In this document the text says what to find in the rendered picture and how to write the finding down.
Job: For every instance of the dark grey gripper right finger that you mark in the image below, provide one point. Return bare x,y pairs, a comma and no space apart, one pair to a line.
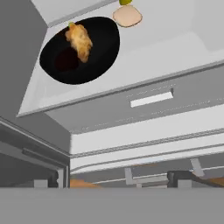
172,179

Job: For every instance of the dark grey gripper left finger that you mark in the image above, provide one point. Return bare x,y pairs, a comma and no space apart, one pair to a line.
52,179

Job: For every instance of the fried chicken drumstick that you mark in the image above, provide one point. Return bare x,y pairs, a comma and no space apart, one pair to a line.
80,42

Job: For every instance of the green avocado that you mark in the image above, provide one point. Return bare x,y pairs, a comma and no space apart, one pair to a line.
125,1

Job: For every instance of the grey appliance front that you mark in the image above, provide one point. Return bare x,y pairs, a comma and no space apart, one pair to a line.
32,157

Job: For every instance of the white cupboard door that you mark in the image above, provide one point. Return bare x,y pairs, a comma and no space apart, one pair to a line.
145,147

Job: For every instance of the grey drawer front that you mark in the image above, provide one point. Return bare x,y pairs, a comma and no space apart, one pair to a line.
116,112

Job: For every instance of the black round plate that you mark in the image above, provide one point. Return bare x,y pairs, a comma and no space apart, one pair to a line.
99,49

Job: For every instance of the beige round plate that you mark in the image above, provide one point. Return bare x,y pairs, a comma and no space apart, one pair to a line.
127,16

